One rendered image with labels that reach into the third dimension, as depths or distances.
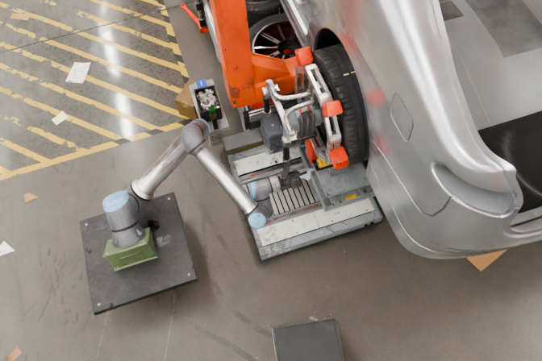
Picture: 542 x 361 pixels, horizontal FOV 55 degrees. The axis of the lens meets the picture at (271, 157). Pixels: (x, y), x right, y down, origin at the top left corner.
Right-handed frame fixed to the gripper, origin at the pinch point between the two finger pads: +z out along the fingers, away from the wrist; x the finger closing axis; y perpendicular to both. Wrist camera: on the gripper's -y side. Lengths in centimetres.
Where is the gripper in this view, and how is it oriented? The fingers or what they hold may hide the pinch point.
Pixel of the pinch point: (311, 168)
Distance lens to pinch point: 291.6
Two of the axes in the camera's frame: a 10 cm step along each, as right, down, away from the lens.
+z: 9.5, -2.8, 1.3
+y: 2.5, 9.4, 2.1
